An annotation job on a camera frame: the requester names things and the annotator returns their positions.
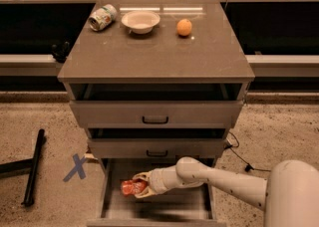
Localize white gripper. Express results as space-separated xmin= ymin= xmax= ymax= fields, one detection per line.
xmin=133 ymin=166 xmax=177 ymax=199

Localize red coke can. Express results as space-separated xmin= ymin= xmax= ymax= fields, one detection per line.
xmin=121 ymin=179 xmax=148 ymax=196

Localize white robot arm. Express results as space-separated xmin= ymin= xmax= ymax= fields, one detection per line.
xmin=134 ymin=157 xmax=319 ymax=227

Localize bottom grey drawer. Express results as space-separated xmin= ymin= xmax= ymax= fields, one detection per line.
xmin=87 ymin=158 xmax=226 ymax=227

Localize grey drawer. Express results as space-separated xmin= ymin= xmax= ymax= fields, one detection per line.
xmin=87 ymin=158 xmax=226 ymax=227
xmin=88 ymin=128 xmax=226 ymax=158
xmin=71 ymin=84 xmax=243 ymax=128

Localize middle grey drawer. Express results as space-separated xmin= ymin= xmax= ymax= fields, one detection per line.
xmin=88 ymin=128 xmax=226 ymax=158

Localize top grey drawer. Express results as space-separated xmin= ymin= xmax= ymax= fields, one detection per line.
xmin=71 ymin=84 xmax=243 ymax=128

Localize grey drawer cabinet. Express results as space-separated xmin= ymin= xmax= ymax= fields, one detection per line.
xmin=57 ymin=0 xmax=255 ymax=227

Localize green white can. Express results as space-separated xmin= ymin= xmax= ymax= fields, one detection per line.
xmin=88 ymin=4 xmax=118 ymax=32

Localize blue tape cross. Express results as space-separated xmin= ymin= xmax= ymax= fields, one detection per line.
xmin=63 ymin=154 xmax=86 ymax=182

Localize black stand leg left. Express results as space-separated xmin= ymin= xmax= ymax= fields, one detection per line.
xmin=0 ymin=128 xmax=46 ymax=207

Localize orange fruit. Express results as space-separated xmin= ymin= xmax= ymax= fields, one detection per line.
xmin=176 ymin=19 xmax=192 ymax=37

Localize white bowl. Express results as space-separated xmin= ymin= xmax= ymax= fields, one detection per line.
xmin=122 ymin=10 xmax=160 ymax=35

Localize black middle drawer handle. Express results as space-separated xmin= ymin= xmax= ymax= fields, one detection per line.
xmin=146 ymin=150 xmax=168 ymax=157

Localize black drawer handle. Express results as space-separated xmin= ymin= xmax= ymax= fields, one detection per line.
xmin=146 ymin=150 xmax=168 ymax=157
xmin=142 ymin=115 xmax=169 ymax=124

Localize black top drawer handle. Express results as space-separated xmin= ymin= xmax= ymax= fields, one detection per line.
xmin=142 ymin=115 xmax=169 ymax=124

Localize black cable on floor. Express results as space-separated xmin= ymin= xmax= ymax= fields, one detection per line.
xmin=225 ymin=131 xmax=272 ymax=173

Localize black clamp on rail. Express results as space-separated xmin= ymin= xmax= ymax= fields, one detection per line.
xmin=51 ymin=42 xmax=70 ymax=63

